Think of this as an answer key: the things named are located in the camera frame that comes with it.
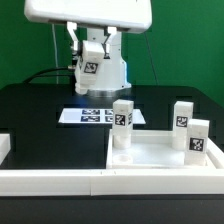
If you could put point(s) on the sheet of fiducial markers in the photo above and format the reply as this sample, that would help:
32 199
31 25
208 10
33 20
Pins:
94 116

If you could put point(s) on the white fence wall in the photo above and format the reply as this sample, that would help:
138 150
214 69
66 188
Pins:
110 182
215 154
5 146

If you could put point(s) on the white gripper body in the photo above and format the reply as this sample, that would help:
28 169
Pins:
133 16

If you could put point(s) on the white square table top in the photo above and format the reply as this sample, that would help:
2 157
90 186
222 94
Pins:
149 150

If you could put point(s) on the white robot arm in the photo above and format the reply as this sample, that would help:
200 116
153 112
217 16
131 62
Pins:
112 74

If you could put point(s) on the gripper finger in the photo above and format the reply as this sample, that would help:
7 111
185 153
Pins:
76 44
109 34

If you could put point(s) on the white right fence wall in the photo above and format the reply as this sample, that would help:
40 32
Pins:
215 154

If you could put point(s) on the white front fence wall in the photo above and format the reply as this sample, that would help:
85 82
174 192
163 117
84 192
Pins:
110 182

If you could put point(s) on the white left fence wall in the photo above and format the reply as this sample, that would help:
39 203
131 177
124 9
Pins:
5 146

